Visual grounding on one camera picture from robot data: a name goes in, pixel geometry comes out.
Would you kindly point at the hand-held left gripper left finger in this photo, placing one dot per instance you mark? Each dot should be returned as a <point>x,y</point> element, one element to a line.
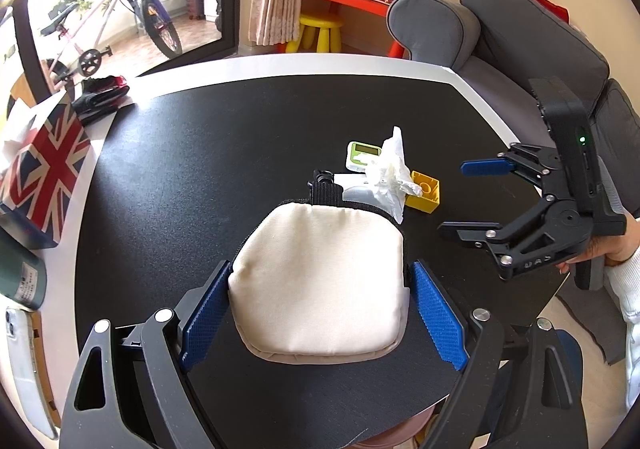
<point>207,314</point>

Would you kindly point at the yellow toy block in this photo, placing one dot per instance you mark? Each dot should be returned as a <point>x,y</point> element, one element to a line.
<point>427,191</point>

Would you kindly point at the person's right forearm white sleeve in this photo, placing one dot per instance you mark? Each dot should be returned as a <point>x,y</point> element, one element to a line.
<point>632,309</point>

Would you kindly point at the person's right hand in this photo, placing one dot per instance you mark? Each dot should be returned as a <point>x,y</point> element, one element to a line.
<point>620,244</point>

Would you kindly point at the black red gloves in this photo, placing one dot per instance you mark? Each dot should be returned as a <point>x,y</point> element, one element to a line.
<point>100,94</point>

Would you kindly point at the green insulated bottle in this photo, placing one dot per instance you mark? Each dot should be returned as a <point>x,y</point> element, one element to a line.
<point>20,279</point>

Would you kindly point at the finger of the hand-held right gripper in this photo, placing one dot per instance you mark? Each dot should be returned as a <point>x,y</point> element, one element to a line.
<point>482,167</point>
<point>465,230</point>

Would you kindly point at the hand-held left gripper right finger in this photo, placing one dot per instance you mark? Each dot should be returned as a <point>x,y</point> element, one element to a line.
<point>440,319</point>

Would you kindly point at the cardboard box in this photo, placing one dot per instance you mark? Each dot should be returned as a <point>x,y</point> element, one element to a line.
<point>22,91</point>

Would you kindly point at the white smartphone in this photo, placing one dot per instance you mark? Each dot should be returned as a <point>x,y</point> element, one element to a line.
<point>27,369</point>

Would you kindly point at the black table mat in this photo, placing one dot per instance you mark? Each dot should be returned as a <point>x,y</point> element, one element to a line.
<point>200,169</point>

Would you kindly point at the dark plastic basket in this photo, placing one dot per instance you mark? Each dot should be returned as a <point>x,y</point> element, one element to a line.
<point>192,1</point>

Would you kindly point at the white packet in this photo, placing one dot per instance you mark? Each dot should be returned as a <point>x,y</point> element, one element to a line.
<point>355,189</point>

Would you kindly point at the grey sofa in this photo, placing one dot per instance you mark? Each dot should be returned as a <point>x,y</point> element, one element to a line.
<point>525,19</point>

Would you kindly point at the white tissue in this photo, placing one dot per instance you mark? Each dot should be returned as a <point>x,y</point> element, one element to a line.
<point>392,169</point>

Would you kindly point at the beige fabric pouch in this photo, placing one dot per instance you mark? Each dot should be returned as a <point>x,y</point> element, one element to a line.
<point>320,279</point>

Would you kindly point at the yellow plastic stool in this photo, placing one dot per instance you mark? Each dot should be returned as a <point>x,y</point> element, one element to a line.
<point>320,21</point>

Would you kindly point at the green white timer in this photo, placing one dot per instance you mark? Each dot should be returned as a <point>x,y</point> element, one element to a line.
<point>362,154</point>

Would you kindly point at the pink plastic bin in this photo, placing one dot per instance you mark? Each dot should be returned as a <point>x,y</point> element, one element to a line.
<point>395,439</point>

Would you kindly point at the flag print tissue box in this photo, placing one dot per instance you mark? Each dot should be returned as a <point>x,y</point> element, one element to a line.
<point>45,164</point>

